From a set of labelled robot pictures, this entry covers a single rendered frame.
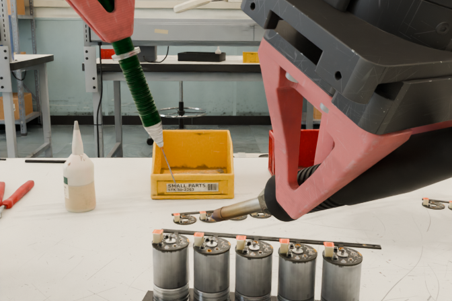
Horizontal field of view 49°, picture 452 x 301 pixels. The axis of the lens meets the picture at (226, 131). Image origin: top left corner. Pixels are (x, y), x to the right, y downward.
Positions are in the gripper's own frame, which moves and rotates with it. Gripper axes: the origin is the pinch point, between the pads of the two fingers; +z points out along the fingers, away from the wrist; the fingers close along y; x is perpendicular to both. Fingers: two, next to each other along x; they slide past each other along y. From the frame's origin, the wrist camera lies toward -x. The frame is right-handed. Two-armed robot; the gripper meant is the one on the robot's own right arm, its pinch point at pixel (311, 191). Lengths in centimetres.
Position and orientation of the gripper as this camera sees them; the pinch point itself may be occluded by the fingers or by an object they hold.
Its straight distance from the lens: 23.8
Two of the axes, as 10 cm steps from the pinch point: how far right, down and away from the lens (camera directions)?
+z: -2.7, 7.9, 5.6
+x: 5.2, 6.0, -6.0
